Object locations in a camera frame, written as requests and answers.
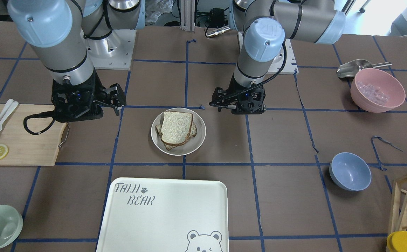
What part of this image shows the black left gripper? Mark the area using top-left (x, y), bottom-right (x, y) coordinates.
top-left (209, 77), bottom-right (267, 114)

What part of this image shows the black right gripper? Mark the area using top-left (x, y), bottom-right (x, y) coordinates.
top-left (51, 70), bottom-right (126, 123)

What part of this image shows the white plate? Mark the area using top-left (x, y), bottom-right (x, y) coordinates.
top-left (151, 107), bottom-right (206, 156)

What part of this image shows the bread slice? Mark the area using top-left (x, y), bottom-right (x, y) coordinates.
top-left (161, 111), bottom-right (193, 146)
top-left (154, 122), bottom-right (197, 151)

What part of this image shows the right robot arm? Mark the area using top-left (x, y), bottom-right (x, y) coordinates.
top-left (7, 0), bottom-right (145, 123)

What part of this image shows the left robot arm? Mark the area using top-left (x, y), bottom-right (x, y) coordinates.
top-left (209, 0), bottom-right (346, 114)

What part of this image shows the bread slice under egg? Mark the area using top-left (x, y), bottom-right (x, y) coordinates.
top-left (154, 122), bottom-right (197, 151)

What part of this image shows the wooden cutting board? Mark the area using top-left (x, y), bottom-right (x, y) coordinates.
top-left (0, 104), bottom-right (67, 166)

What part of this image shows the white plastic spoon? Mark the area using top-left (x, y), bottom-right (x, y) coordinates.
top-left (0, 101), bottom-right (19, 131)

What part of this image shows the cream bear tray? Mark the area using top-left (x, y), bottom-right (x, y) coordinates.
top-left (96, 177), bottom-right (229, 252)

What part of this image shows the metal scoop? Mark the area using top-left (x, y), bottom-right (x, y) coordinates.
top-left (336, 59), bottom-right (392, 78)

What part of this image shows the blue bowl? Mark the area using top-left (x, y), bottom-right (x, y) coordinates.
top-left (329, 153), bottom-right (372, 191)

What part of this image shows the pink bowl with ice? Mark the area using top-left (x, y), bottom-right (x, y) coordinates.
top-left (350, 68), bottom-right (406, 113)

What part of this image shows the yellow cup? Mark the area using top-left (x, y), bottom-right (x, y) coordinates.
top-left (386, 231), bottom-right (407, 252)

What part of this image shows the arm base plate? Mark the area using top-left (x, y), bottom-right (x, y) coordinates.
top-left (238, 33), bottom-right (298, 75)
top-left (82, 30), bottom-right (137, 70)

